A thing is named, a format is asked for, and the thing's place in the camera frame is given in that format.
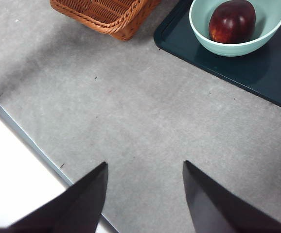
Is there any dark rectangular tray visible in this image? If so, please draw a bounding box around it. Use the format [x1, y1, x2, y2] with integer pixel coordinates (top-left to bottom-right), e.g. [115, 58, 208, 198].
[153, 0, 281, 114]

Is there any dark red plum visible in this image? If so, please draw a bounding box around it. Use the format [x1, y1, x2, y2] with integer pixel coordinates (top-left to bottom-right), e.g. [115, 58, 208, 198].
[208, 0, 256, 45]

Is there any brown wicker basket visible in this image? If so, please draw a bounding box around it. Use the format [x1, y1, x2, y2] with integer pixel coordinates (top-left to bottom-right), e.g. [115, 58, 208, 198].
[50, 0, 162, 41]

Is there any teal ribbed bowl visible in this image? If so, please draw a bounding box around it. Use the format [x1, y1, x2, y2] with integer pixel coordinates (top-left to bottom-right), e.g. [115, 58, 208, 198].
[189, 0, 281, 57]

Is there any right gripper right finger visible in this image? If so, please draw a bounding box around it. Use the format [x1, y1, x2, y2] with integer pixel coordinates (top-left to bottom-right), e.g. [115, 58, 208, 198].
[182, 160, 281, 233]

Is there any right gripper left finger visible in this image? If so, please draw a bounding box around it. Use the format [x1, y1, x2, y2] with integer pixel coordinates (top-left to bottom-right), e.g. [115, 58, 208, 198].
[0, 162, 108, 233]

